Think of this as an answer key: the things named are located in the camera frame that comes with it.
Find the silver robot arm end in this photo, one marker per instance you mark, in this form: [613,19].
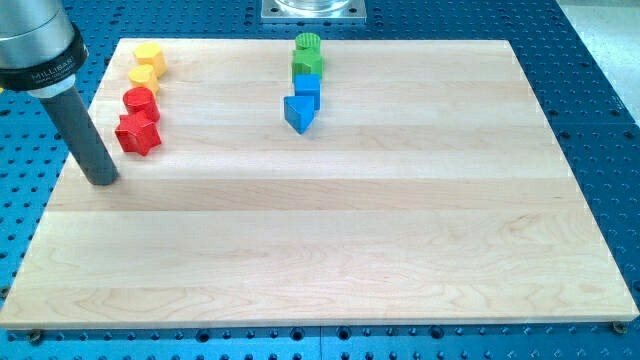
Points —
[41,49]

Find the blue triangle block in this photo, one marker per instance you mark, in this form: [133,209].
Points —
[299,112]

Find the blue cube block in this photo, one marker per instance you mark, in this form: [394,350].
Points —
[308,85]

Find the light wooden board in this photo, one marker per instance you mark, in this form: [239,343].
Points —
[429,189]

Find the green star block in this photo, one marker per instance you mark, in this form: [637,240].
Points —
[306,62]

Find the green cylinder block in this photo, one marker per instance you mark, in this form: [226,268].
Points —
[308,41]

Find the red star block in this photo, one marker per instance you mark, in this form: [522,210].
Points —
[137,133]

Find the red cylinder block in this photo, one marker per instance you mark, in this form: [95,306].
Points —
[141,99]

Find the yellow heart block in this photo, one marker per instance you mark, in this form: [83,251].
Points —
[144,76]

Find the yellow hexagon block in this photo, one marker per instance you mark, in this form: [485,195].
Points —
[150,53]

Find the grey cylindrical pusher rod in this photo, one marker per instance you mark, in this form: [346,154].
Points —
[70,116]

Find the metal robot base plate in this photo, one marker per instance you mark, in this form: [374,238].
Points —
[313,11]

